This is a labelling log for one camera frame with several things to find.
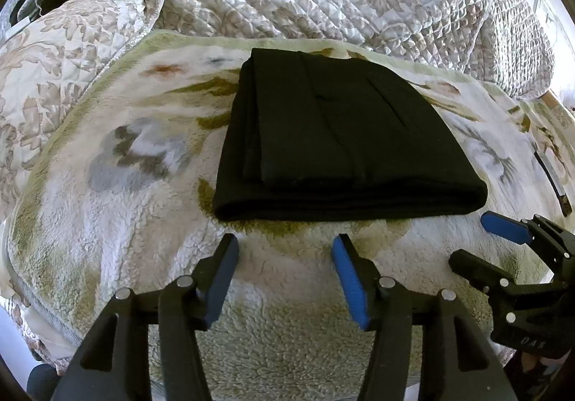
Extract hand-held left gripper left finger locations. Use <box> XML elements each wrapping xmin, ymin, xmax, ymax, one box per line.
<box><xmin>51</xmin><ymin>232</ymin><xmax>241</xmax><ymax>401</ymax></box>

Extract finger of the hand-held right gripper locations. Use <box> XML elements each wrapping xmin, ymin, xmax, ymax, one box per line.
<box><xmin>449</xmin><ymin>249</ymin><xmax>528</xmax><ymax>299</ymax></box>
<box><xmin>480</xmin><ymin>211</ymin><xmax>575</xmax><ymax>259</ymax></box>

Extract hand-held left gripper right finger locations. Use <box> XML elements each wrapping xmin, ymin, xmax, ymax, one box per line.
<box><xmin>331</xmin><ymin>232</ymin><xmax>519</xmax><ymax>401</ymax></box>

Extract black pants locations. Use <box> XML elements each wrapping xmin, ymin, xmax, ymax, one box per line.
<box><xmin>212</xmin><ymin>47</ymin><xmax>489</xmax><ymax>223</ymax></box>

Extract floral fleece blanket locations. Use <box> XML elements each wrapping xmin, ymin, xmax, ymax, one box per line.
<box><xmin>6</xmin><ymin>30</ymin><xmax>575</xmax><ymax>401</ymax></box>

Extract patterned light wooden board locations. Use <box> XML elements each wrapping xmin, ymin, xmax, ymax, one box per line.
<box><xmin>543</xmin><ymin>90</ymin><xmax>575</xmax><ymax>129</ymax></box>

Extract quilted floral pillow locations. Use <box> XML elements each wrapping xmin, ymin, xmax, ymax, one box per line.
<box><xmin>0</xmin><ymin>0</ymin><xmax>156</xmax><ymax>222</ymax></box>

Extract dark strap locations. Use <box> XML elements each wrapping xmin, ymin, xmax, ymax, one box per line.
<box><xmin>533</xmin><ymin>152</ymin><xmax>571</xmax><ymax>217</ymax></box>

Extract white framed wall picture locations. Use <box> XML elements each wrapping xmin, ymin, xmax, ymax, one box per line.
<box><xmin>534</xmin><ymin>0</ymin><xmax>563</xmax><ymax>40</ymax></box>

